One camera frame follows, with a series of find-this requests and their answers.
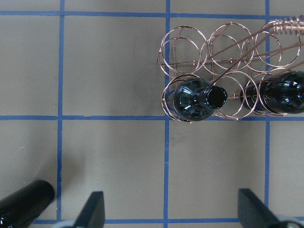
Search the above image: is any dark glass wine bottle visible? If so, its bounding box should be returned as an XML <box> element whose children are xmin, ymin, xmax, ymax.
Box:
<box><xmin>0</xmin><ymin>180</ymin><xmax>55</xmax><ymax>228</ymax></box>

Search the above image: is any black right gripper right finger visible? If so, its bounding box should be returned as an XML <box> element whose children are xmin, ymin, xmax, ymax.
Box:
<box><xmin>238</xmin><ymin>189</ymin><xmax>280</xmax><ymax>228</ymax></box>

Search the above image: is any copper wire wine basket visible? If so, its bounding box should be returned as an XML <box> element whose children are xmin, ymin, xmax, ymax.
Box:
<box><xmin>157</xmin><ymin>16</ymin><xmax>304</xmax><ymax>123</ymax></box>

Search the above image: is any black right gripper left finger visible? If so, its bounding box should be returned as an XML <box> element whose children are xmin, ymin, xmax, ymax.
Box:
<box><xmin>74</xmin><ymin>191</ymin><xmax>105</xmax><ymax>228</ymax></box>

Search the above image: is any dark wine bottle in basket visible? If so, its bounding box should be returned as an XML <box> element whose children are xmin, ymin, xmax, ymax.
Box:
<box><xmin>173</xmin><ymin>79</ymin><xmax>228</xmax><ymax>122</ymax></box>

